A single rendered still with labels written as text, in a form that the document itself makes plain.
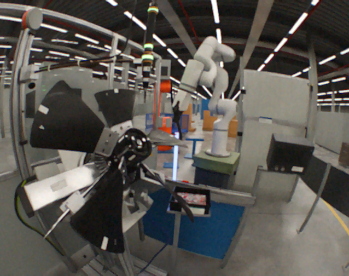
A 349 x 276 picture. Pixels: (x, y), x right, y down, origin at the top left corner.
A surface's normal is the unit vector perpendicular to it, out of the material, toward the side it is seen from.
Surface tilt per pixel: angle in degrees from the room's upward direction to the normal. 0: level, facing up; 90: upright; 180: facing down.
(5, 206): 90
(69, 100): 75
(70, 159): 50
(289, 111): 89
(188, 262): 0
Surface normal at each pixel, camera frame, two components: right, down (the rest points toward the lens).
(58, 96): 0.68, -0.11
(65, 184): 0.73, -0.53
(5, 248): 0.91, 0.13
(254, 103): -0.41, 0.17
